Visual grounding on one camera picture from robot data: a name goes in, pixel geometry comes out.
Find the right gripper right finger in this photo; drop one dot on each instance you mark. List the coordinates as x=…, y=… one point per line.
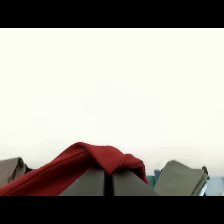
x=131, y=185

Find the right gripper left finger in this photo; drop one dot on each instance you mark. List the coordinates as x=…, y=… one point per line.
x=88, y=185

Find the red shirt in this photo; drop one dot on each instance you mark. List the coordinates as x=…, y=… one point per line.
x=66, y=170

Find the pale blue garment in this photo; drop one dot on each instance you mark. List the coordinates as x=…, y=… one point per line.
x=215, y=187

